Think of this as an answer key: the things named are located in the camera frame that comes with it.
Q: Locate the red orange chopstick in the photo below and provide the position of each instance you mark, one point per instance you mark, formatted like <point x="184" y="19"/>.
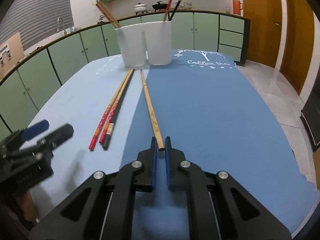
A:
<point x="106" y="113"/>

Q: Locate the cardboard box on counter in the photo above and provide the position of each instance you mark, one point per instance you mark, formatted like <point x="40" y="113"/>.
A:
<point x="11" y="54"/>

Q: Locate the grey window blind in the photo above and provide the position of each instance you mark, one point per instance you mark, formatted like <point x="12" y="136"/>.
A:
<point x="35" y="20"/>

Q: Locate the plain bamboo chopstick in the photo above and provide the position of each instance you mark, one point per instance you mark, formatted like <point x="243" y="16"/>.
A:
<point x="154" y="123"/>

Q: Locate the dark blue table mat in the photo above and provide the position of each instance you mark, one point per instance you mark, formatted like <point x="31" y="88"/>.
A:
<point x="216" y="117"/>

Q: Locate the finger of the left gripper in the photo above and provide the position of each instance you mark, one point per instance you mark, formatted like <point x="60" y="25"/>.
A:
<point x="56" y="138"/>
<point x="32" y="131"/>

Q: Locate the black chopstick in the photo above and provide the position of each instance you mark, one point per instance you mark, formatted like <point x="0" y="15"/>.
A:
<point x="108" y="137"/>
<point x="175" y="9"/>

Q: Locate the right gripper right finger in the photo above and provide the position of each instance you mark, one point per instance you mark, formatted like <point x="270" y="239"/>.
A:
<point x="173" y="158"/>

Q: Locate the black wok pan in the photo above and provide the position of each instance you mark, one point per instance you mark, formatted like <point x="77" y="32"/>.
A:
<point x="159" y="6"/>

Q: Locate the white utensil holder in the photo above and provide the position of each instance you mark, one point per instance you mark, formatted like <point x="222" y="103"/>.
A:
<point x="143" y="43"/>

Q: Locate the brown wooden door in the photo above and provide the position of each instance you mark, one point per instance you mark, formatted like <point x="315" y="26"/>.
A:
<point x="265" y="30"/>
<point x="299" y="43"/>

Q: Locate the black chopstick in holder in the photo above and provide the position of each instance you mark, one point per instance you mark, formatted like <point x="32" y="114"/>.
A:
<point x="175" y="9"/>

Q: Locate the orange thermos flask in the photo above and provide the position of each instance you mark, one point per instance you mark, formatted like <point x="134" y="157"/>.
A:
<point x="237" y="7"/>

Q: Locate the red patterned chopstick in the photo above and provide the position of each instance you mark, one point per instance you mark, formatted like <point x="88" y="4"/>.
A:
<point x="114" y="107"/>

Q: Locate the black appliance at right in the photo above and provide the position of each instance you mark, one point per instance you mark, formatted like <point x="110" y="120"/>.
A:
<point x="311" y="117"/>

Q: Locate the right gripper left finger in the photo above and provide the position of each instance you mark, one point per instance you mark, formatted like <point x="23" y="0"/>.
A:
<point x="146" y="179"/>

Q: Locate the light blue table mat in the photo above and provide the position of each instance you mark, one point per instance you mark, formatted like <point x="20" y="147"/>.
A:
<point x="81" y="101"/>

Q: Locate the chrome kitchen faucet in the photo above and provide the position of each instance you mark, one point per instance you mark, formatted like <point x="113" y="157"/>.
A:
<point x="61" y="23"/>

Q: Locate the white cooking pot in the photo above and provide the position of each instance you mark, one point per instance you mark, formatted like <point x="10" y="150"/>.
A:
<point x="140" y="8"/>

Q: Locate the red chopstick in holder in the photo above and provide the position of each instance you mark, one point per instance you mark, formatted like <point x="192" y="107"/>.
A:
<point x="167" y="10"/>

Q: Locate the wooden chopstick left compartment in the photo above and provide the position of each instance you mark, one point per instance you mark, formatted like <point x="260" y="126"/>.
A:
<point x="108" y="15"/>

